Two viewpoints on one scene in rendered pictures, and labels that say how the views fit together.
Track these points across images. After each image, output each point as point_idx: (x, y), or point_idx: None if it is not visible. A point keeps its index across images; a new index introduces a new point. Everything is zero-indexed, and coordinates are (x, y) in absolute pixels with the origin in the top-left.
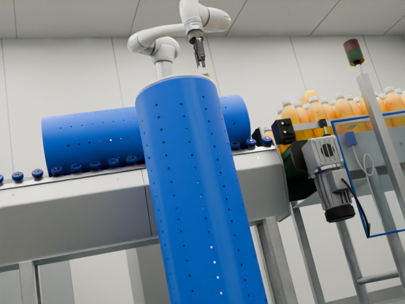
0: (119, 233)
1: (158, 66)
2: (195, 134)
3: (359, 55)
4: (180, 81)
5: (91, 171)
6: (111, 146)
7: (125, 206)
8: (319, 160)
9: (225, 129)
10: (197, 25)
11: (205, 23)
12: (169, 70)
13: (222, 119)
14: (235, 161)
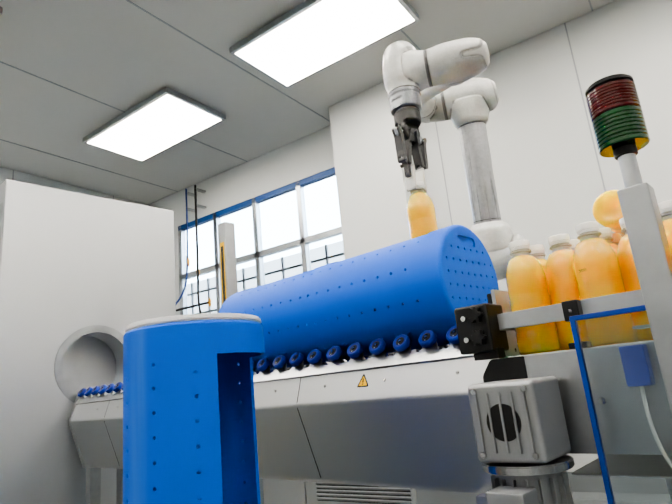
0: (286, 464)
1: (460, 135)
2: (132, 438)
3: (614, 132)
4: (129, 338)
5: (259, 373)
6: (272, 341)
7: (284, 431)
8: (481, 445)
9: (204, 415)
10: (399, 99)
11: (429, 82)
12: (474, 137)
13: (198, 396)
14: (419, 376)
